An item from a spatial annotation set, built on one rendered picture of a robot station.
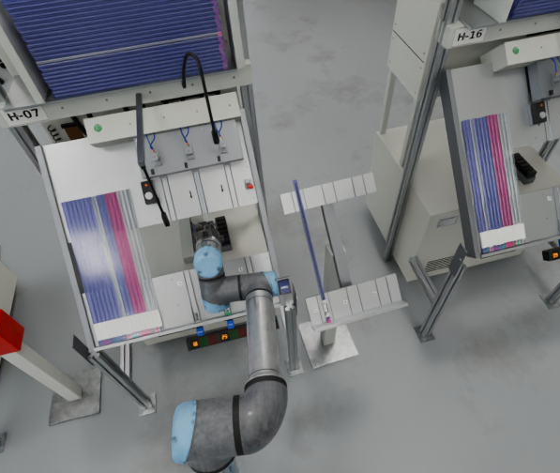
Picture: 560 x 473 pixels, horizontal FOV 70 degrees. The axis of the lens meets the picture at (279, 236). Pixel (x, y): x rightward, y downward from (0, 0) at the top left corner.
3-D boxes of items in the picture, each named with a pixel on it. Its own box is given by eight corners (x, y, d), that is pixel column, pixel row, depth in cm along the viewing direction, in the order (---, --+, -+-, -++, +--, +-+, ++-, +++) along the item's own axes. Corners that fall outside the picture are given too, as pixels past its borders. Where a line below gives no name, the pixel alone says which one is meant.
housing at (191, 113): (240, 124, 146) (241, 115, 132) (102, 150, 141) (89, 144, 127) (234, 101, 145) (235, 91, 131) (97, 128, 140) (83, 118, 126)
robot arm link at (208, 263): (196, 283, 107) (190, 253, 104) (197, 268, 117) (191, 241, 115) (225, 279, 108) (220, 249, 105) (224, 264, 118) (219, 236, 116)
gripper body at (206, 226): (216, 218, 131) (217, 228, 119) (221, 242, 133) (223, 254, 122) (192, 222, 130) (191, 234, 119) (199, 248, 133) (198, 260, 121)
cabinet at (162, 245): (277, 319, 222) (268, 252, 174) (149, 350, 215) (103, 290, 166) (254, 232, 262) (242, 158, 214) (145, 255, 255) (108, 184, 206)
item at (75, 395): (99, 413, 196) (7, 347, 135) (49, 426, 194) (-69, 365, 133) (101, 366, 211) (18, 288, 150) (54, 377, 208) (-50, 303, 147)
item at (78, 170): (257, 202, 148) (258, 202, 143) (73, 241, 141) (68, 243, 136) (237, 112, 145) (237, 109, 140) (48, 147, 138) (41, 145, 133)
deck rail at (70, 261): (100, 344, 145) (95, 350, 139) (95, 345, 145) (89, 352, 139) (48, 147, 138) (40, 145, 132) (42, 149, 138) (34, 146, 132)
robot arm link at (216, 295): (241, 312, 113) (236, 276, 109) (202, 316, 112) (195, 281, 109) (242, 298, 120) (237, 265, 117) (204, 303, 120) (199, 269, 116)
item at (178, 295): (279, 300, 150) (280, 302, 146) (98, 343, 143) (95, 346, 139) (267, 251, 148) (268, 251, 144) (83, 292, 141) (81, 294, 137)
